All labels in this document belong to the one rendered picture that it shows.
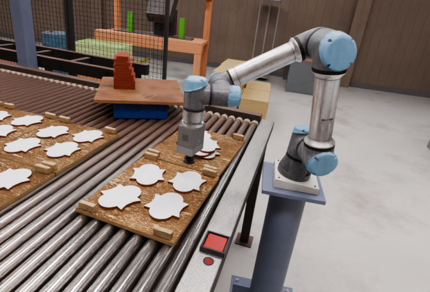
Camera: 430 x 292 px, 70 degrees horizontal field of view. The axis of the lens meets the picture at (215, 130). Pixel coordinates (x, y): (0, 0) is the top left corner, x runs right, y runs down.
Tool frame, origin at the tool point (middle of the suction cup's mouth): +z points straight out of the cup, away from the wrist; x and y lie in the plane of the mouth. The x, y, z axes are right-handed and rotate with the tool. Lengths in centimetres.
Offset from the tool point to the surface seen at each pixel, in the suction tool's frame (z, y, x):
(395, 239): 103, -157, 106
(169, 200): 8.3, 14.1, 1.4
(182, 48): 16, -315, -203
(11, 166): 10, 29, -59
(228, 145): 9.5, -41.6, -1.8
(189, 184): 8.3, 1.8, 2.2
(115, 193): 8.4, 21.4, -15.7
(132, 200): 8.4, 21.5, -8.3
